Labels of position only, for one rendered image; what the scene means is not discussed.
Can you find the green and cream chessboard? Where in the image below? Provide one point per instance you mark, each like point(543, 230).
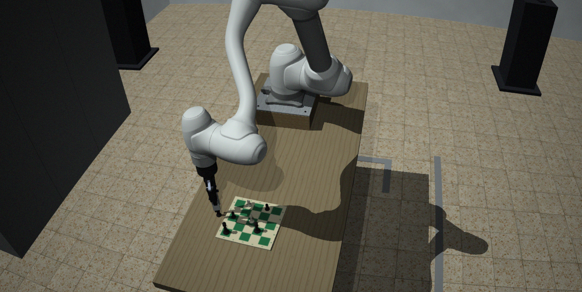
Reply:
point(242, 232)

